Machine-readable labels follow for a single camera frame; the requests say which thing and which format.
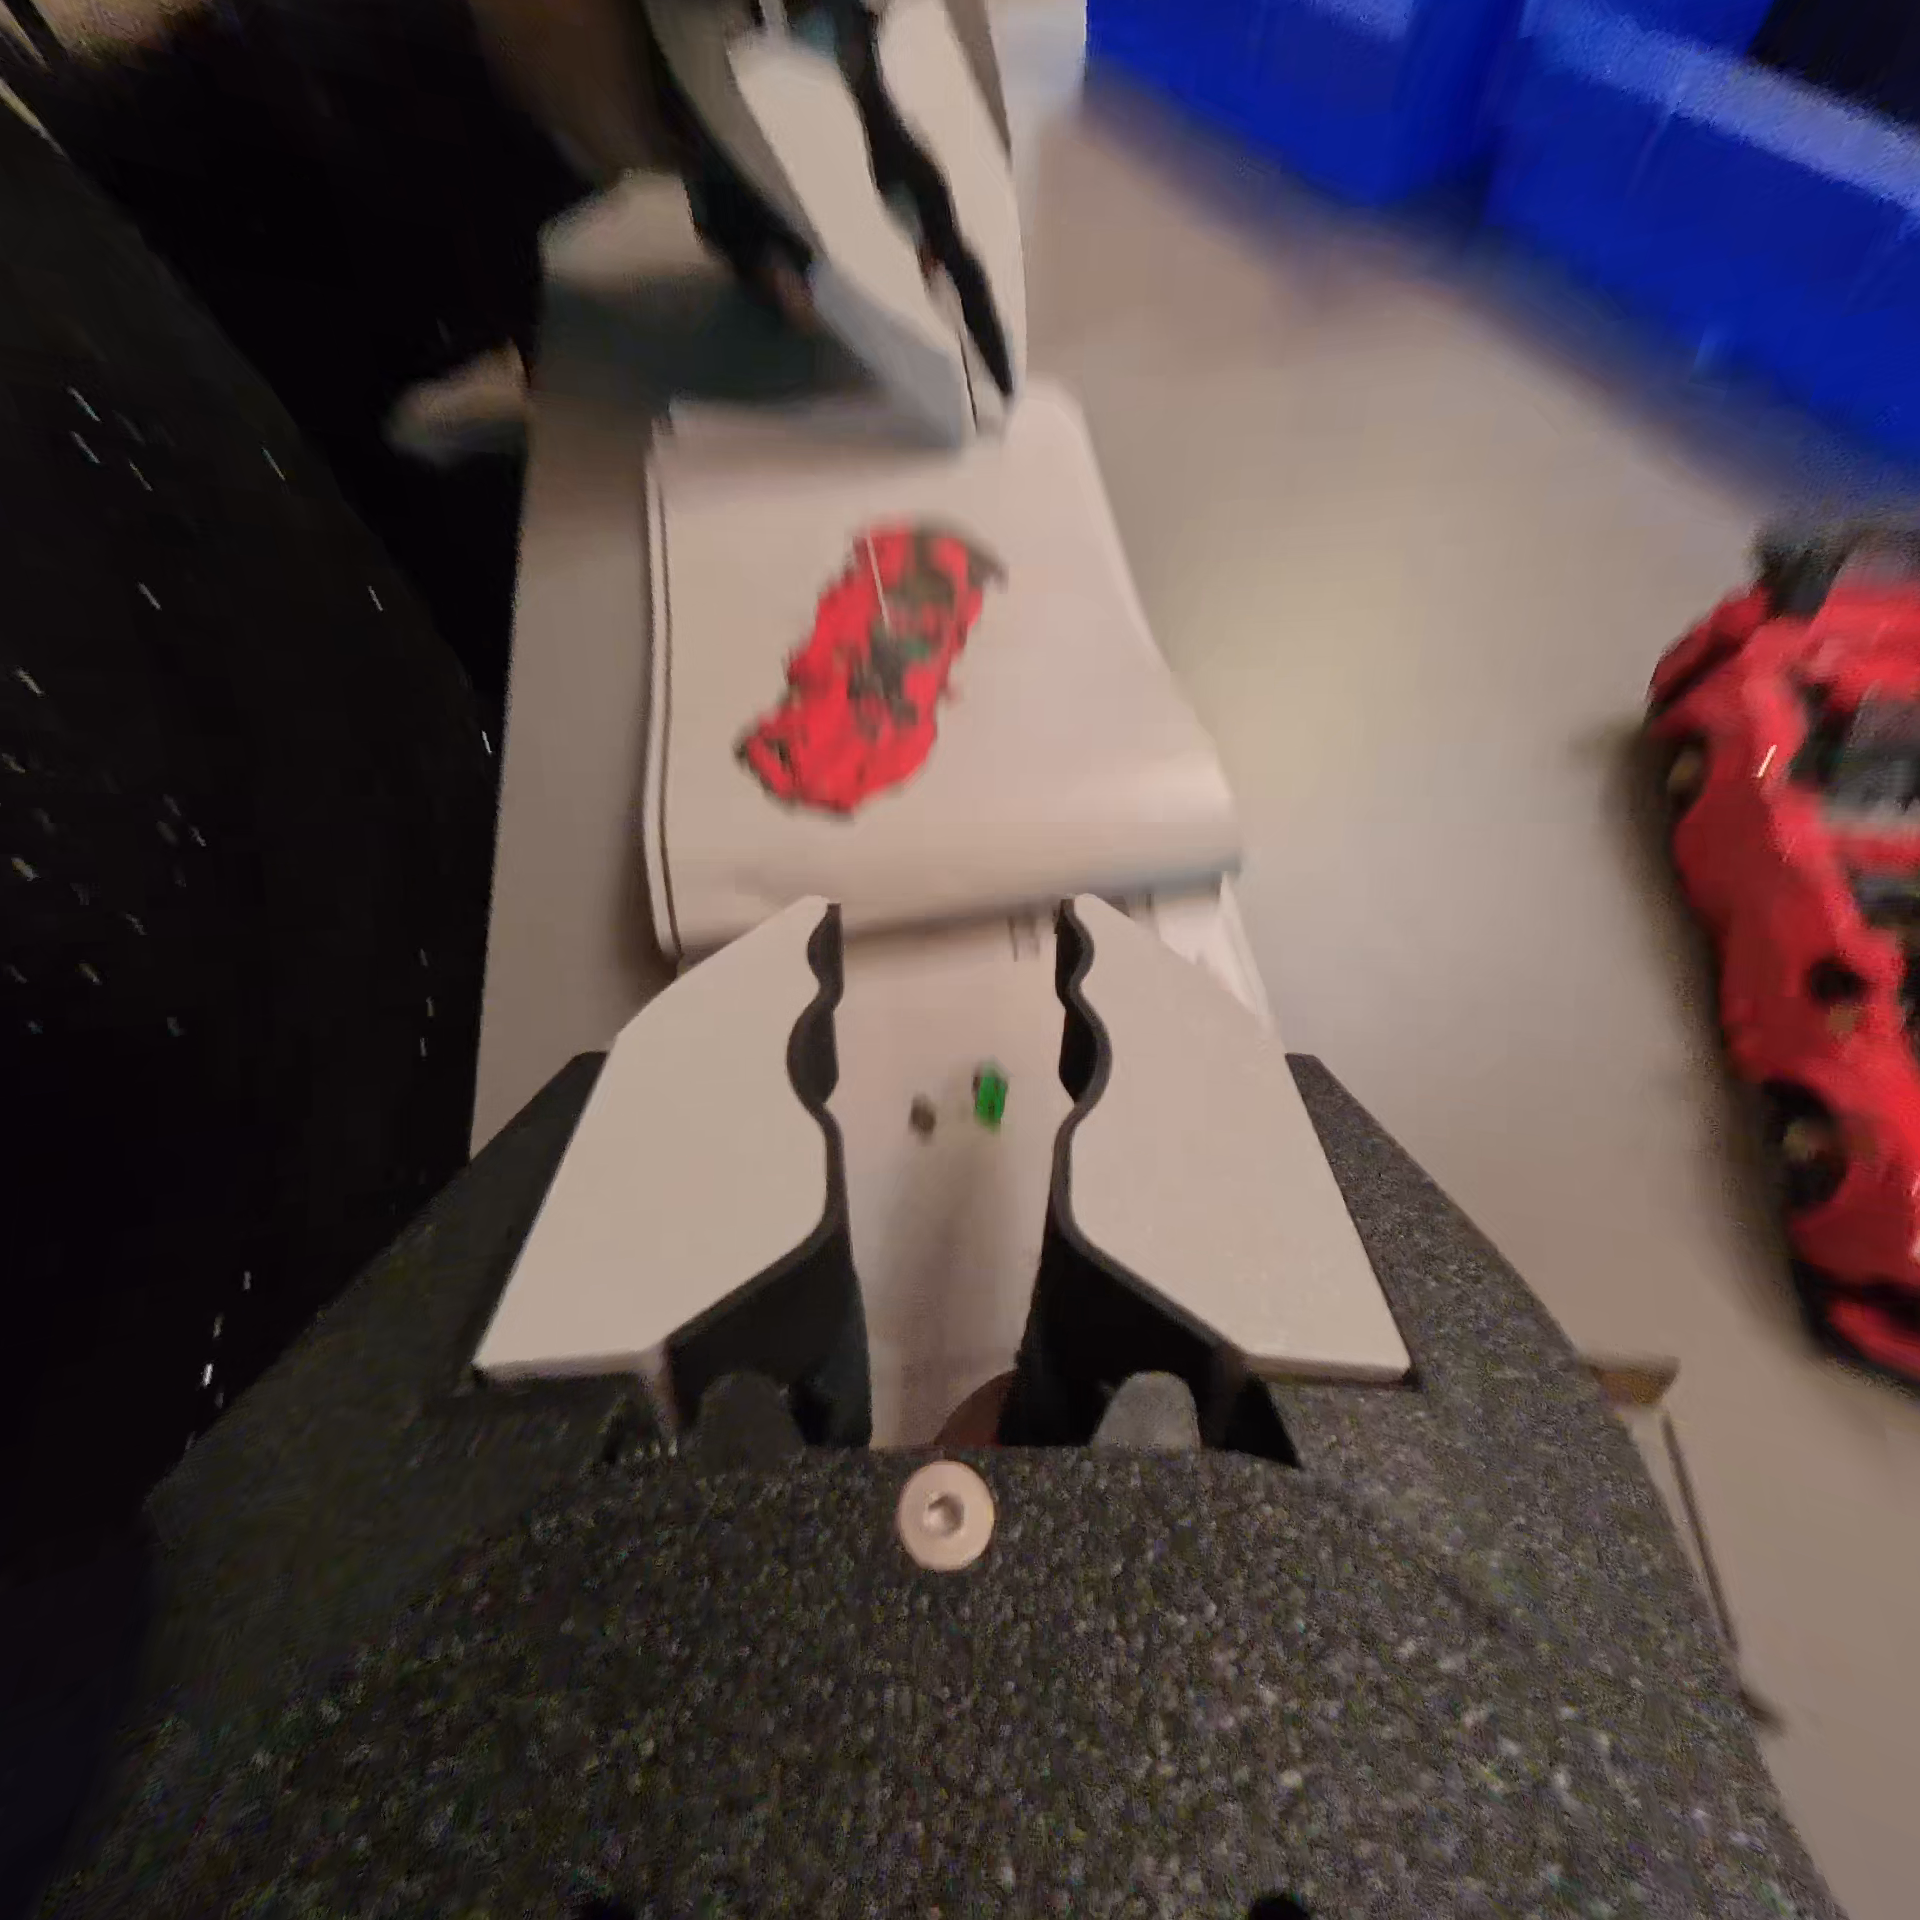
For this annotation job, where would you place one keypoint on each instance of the small green lego piece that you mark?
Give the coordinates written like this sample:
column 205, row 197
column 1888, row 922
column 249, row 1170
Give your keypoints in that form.
column 988, row 1096

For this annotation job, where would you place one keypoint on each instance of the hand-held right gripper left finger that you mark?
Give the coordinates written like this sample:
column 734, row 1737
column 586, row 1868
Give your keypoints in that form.
column 688, row 1170

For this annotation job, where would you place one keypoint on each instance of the white lego instruction booklet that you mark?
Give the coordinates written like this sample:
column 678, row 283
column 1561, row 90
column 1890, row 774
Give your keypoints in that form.
column 959, row 645

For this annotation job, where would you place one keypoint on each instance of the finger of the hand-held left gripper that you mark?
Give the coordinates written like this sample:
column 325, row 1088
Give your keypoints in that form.
column 975, row 135
column 855, row 270

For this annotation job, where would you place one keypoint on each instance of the dark speckled cloth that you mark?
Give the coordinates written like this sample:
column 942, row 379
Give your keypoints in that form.
column 196, row 750

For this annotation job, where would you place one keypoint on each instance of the red lego car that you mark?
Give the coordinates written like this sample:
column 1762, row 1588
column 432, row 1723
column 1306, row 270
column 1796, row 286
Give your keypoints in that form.
column 1801, row 930

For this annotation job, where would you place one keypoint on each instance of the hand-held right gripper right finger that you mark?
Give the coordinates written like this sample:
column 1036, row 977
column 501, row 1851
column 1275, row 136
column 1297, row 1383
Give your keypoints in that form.
column 1215, row 1170

